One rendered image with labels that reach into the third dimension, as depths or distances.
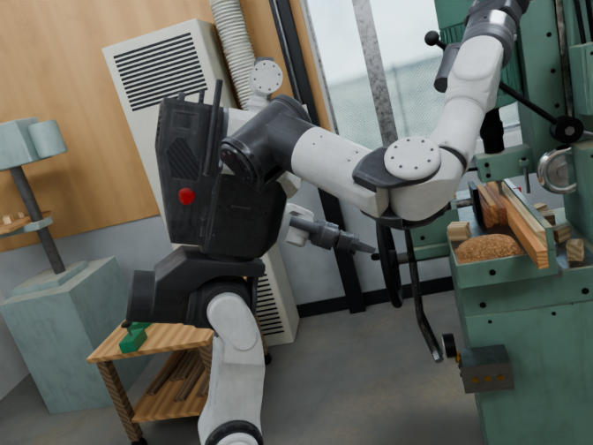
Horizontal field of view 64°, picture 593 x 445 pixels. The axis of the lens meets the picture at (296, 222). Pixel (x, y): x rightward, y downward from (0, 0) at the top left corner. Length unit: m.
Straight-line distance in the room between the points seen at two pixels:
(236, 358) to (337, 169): 0.55
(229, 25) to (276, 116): 1.78
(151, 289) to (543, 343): 0.97
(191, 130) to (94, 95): 2.12
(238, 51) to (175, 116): 1.64
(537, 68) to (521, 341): 0.68
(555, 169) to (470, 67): 0.55
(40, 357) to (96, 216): 0.87
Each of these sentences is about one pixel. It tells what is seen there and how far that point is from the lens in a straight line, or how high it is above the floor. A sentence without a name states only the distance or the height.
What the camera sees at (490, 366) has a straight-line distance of 1.32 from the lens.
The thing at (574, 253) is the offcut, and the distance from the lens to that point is 1.36.
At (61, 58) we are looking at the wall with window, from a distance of 3.15.
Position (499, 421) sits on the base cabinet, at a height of 0.38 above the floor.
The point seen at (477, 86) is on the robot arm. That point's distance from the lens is 0.82.
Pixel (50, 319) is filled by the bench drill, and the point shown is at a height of 0.57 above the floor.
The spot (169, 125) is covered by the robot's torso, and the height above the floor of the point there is 1.37.
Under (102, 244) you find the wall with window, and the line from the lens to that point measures 3.29.
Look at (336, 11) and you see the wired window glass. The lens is 2.78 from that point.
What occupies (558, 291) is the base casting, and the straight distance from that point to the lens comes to 1.34.
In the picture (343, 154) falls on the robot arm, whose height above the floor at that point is 1.26.
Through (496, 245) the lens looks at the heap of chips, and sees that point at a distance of 1.18.
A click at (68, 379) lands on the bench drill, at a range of 3.03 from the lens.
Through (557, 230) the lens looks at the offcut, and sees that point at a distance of 1.46.
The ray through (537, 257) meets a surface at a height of 0.93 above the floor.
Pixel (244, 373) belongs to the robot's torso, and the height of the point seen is 0.80.
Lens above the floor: 1.38
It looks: 16 degrees down
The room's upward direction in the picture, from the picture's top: 16 degrees counter-clockwise
